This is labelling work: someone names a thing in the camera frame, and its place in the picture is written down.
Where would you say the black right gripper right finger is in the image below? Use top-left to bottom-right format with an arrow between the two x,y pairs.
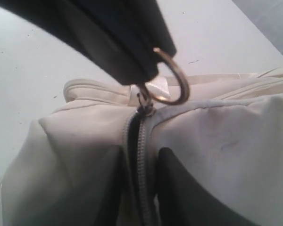
157,148 -> 253,226

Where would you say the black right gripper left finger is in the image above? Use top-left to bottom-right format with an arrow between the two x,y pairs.
68,146 -> 125,226

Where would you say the cream fabric duffel bag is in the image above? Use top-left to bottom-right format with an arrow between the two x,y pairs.
0,67 -> 283,226

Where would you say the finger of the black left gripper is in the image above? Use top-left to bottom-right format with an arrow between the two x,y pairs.
0,0 -> 176,85

